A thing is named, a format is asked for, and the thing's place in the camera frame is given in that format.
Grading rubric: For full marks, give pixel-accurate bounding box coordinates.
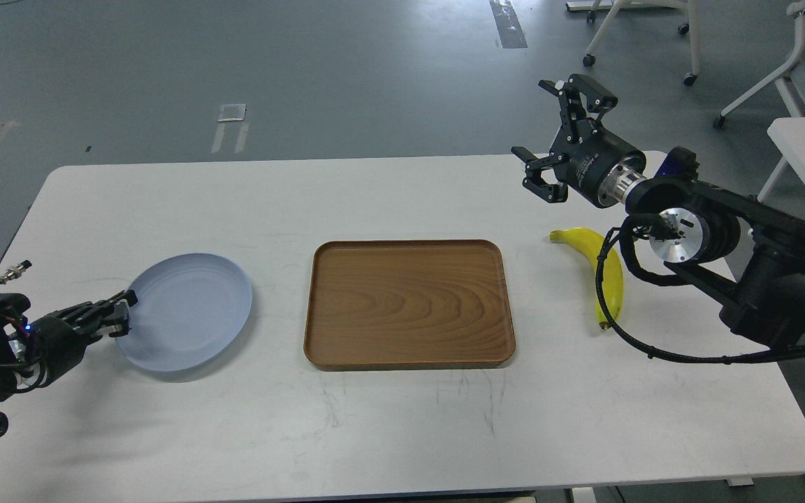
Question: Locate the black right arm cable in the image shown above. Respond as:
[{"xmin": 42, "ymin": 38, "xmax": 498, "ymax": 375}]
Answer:
[{"xmin": 595, "ymin": 215, "xmax": 805, "ymax": 365}]

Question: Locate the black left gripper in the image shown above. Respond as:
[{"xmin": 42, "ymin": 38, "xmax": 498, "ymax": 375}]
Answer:
[{"xmin": 31, "ymin": 290, "xmax": 138, "ymax": 386}]

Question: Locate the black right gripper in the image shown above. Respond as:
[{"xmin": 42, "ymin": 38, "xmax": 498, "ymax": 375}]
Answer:
[{"xmin": 512, "ymin": 74, "xmax": 646, "ymax": 209}]

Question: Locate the light blue plate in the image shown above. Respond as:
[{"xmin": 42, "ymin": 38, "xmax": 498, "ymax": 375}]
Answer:
[{"xmin": 116, "ymin": 254, "xmax": 254, "ymax": 374}]

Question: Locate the white chair with casters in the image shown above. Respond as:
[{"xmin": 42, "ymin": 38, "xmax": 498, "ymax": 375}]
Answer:
[{"xmin": 563, "ymin": 1, "xmax": 702, "ymax": 88}]

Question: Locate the brown wooden tray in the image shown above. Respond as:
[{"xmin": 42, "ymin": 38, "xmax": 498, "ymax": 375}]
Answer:
[{"xmin": 303, "ymin": 239, "xmax": 516, "ymax": 370}]

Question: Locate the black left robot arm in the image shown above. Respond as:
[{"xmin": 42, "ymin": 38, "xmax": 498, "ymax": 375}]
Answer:
[{"xmin": 0, "ymin": 261, "xmax": 138, "ymax": 437}]

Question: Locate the yellow banana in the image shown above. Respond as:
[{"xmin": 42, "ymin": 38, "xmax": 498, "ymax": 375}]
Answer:
[{"xmin": 549, "ymin": 227, "xmax": 624, "ymax": 321}]

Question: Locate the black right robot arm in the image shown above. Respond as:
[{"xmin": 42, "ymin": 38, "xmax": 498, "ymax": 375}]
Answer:
[{"xmin": 511, "ymin": 74, "xmax": 805, "ymax": 364}]

